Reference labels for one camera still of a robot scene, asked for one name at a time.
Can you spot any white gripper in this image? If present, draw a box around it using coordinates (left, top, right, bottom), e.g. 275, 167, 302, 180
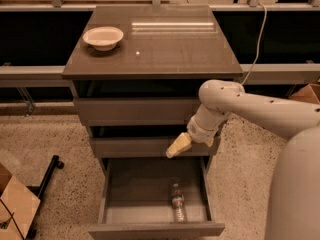
166, 104, 230, 158

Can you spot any clear plastic water bottle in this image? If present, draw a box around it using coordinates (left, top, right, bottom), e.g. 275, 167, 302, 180
171, 183, 187, 223

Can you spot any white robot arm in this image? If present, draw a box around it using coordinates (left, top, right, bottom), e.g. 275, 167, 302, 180
166, 80, 320, 240

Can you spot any grey open bottom drawer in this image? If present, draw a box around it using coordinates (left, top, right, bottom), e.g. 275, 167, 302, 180
89, 157, 225, 240

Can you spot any grey drawer cabinet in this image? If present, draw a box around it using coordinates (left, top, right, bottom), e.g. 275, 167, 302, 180
61, 4, 244, 172

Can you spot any grey middle drawer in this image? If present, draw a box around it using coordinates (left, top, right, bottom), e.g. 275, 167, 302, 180
89, 137, 221, 158

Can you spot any grey top drawer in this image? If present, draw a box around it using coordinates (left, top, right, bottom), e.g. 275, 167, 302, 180
74, 98, 200, 126

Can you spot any cardboard box at right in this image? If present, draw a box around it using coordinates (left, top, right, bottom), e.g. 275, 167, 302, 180
290, 84, 320, 104

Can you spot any cardboard box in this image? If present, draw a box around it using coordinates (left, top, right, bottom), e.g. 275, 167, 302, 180
0, 164, 40, 240
290, 84, 320, 104

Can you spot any white paper bowl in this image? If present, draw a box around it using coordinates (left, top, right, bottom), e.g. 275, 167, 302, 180
83, 27, 124, 51

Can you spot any black wheeled stand leg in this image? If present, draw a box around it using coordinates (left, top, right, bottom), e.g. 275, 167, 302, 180
26, 155, 64, 240

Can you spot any cardboard box at left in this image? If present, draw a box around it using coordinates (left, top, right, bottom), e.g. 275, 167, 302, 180
0, 164, 40, 240

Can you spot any metal railing frame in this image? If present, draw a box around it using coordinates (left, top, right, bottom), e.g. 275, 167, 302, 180
1, 0, 319, 107

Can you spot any white power cable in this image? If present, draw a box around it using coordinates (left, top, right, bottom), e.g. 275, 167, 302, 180
240, 2, 268, 86

